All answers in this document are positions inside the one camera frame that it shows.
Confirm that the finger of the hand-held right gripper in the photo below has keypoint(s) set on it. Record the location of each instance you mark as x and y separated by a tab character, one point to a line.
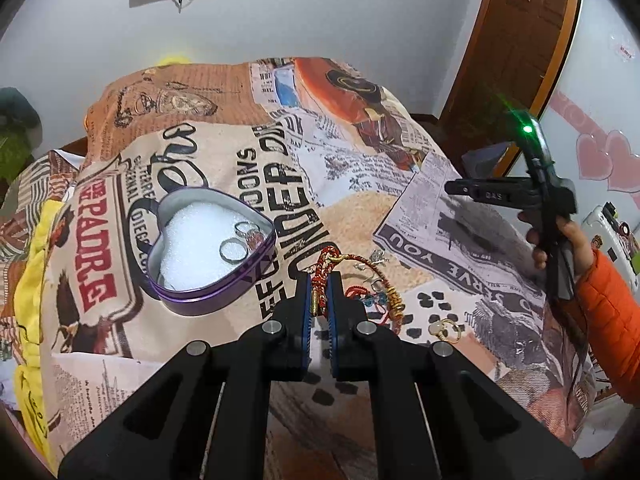
487	191

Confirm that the grey box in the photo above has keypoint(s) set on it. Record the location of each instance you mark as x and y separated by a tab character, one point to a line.
482	160

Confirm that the green plush item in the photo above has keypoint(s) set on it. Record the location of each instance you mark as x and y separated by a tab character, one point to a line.
15	130

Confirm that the person's right forearm orange sleeve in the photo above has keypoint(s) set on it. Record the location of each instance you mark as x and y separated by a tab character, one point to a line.
612	320

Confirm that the silver charm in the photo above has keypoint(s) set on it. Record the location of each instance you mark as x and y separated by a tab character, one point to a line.
381	257

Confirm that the person's right hand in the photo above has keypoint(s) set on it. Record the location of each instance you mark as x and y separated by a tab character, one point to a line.
578	246

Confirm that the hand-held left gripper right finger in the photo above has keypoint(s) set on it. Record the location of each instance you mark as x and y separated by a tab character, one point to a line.
334	315

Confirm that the yellow cloth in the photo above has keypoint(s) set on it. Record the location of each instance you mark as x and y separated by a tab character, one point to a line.
40	240

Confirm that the purple heart-shaped tin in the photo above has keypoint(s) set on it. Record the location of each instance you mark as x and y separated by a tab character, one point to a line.
200	245

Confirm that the white case with stickers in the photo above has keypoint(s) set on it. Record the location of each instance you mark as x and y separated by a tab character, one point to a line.
617	240

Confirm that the brown wooden door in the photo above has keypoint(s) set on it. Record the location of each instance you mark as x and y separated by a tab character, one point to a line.
520	40

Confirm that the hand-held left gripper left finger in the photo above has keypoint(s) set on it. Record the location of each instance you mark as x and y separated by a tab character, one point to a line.
303	312

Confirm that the pink heart wall stickers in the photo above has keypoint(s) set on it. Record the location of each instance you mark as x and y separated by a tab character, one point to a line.
600	157

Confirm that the newspaper print blanket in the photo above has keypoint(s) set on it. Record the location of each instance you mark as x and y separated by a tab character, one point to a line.
235	125

